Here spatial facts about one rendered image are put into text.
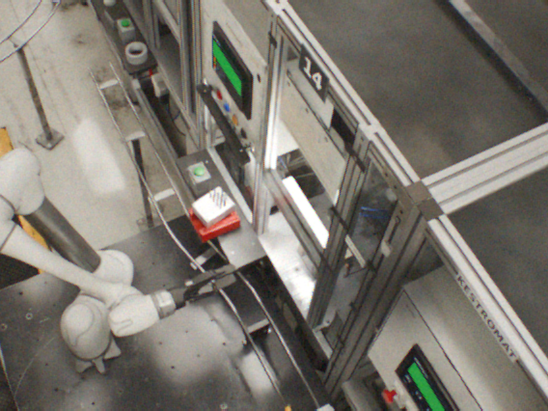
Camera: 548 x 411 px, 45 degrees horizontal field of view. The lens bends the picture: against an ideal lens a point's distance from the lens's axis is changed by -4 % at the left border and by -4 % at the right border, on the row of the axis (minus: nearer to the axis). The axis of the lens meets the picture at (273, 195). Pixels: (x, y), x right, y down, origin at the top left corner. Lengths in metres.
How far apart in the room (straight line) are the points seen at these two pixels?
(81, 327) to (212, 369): 0.53
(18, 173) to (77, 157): 1.82
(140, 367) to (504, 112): 1.65
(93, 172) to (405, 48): 2.52
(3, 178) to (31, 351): 0.84
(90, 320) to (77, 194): 1.49
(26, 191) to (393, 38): 1.18
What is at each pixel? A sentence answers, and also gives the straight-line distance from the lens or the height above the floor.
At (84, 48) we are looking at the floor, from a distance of 4.49.
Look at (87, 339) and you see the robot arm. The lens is 2.45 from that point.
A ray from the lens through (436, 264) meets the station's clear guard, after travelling 1.46.
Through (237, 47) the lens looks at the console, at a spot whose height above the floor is 1.75.
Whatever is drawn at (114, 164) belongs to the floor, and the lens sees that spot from 3.89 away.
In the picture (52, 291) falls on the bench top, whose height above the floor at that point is 0.68.
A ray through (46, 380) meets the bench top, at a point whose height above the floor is 0.68.
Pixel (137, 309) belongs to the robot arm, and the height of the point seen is 1.18.
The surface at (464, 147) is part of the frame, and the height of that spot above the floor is 2.01.
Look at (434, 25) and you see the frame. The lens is 1.76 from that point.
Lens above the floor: 3.17
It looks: 58 degrees down
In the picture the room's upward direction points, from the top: 7 degrees clockwise
